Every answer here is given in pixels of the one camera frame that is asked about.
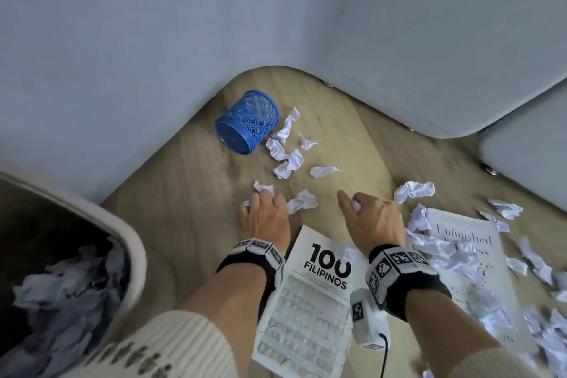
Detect person's left hand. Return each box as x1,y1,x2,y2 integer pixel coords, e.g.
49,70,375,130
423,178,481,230
240,190,291,248

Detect person's right hand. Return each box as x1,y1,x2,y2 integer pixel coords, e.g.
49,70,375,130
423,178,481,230
337,190,406,259

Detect pile of paper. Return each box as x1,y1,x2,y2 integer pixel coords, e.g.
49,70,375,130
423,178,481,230
241,107,567,378

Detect white book portrait grid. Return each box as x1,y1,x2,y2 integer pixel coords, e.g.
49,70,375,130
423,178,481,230
251,224,371,378

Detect white book red speckles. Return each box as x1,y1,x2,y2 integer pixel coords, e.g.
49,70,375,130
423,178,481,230
416,208,539,354

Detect beige waste bin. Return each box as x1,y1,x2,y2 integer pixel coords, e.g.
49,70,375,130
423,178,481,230
0,169,148,378

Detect dense heap of paper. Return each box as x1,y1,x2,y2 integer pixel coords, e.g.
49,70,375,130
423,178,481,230
0,240,130,378

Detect person's right forearm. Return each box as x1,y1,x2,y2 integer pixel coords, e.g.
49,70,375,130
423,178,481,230
405,289,504,363

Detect blue mesh pen holder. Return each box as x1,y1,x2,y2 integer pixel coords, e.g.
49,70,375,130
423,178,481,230
214,89,281,156

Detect black wristband with marker tags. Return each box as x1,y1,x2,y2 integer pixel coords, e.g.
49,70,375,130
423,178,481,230
216,238,286,303
365,243,452,323

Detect grey felt partition panel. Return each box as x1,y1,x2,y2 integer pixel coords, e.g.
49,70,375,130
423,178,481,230
296,0,567,140
0,0,360,206
478,79,567,214

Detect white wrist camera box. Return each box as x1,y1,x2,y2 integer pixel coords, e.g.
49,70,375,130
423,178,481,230
350,288,390,351

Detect black camera cable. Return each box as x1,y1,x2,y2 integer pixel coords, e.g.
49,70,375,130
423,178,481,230
377,332,392,378

